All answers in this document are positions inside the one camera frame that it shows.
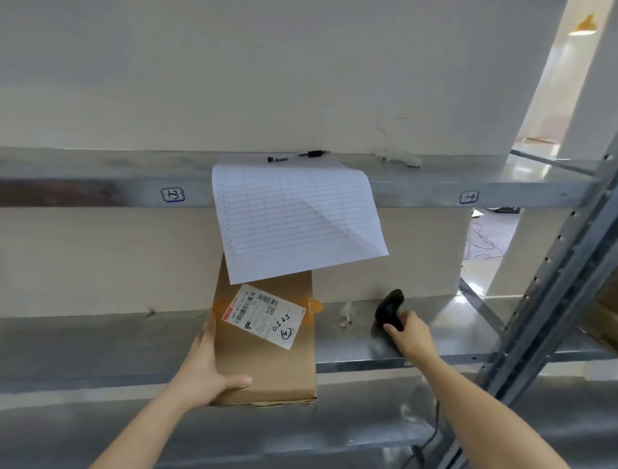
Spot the person's right hand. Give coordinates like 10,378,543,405
383,310,437,371

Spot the person's left hand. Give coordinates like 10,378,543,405
174,310,254,412

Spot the black barcode scanner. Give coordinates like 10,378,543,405
371,289,406,339

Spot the brown cardboard parcel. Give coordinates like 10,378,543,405
207,252,319,407

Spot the person's left forearm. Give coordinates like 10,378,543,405
90,384,195,469

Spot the person's right forearm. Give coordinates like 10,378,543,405
416,355,571,469

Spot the grey metal shelf rack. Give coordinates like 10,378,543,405
0,140,618,469

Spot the white shipping label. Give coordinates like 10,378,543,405
221,283,307,350

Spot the white lined paper sheet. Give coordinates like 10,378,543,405
211,154,390,285

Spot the white plastic scrap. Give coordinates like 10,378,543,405
375,147,422,168

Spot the brown cardboard box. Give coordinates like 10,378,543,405
577,275,618,353

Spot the orange pendant lamp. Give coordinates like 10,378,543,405
568,14,598,37

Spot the black scanner cable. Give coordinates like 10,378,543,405
410,401,442,469

